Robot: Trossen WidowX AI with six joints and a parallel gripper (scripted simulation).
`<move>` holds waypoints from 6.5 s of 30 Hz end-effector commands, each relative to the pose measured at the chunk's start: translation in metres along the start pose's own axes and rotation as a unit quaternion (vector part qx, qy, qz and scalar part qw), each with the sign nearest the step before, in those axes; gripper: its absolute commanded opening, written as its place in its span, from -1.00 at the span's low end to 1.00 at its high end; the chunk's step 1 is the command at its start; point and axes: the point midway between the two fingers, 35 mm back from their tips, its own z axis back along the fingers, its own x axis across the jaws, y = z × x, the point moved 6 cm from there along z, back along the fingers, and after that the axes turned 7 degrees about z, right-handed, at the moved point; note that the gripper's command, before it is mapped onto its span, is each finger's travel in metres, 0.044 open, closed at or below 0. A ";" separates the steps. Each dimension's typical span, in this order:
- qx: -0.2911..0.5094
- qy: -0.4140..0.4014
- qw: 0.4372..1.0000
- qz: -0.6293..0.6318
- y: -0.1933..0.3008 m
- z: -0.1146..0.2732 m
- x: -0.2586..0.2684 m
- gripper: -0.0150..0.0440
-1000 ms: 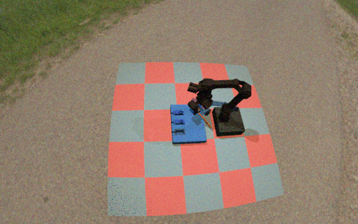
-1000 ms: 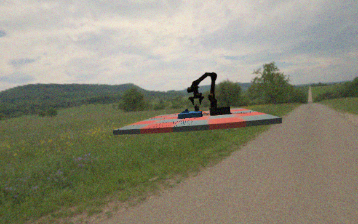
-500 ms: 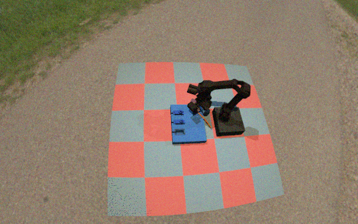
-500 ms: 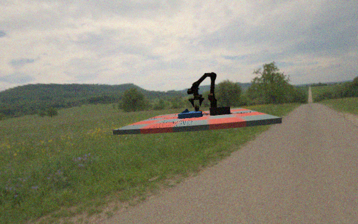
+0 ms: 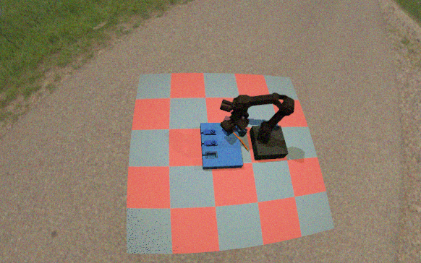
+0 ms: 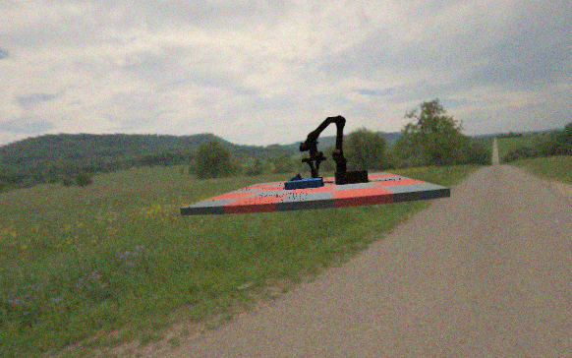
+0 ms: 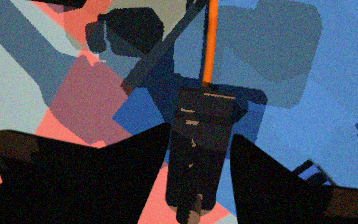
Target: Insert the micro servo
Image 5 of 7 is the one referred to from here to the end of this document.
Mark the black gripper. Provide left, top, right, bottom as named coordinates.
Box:
left=220, top=111, right=249, bottom=132

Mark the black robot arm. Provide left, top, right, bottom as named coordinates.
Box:
left=220, top=92, right=294, bottom=144

